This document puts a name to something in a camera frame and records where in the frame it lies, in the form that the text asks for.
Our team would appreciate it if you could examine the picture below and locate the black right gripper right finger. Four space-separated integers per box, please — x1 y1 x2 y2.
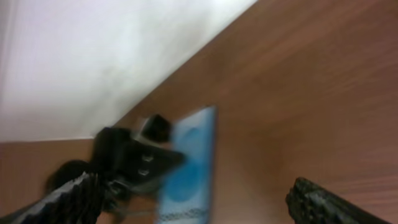
285 177 389 224

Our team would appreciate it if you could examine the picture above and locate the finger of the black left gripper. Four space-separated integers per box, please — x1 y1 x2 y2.
124 141 186 187

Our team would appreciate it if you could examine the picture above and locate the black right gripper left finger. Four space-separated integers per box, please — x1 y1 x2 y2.
1 172 105 224

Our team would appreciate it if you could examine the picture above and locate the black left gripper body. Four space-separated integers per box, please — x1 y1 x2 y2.
90 127 140 212

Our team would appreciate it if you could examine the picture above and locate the blue Galaxy smartphone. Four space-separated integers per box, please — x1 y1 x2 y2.
155 106 217 224

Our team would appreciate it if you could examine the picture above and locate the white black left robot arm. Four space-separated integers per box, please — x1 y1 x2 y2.
45 127 186 212

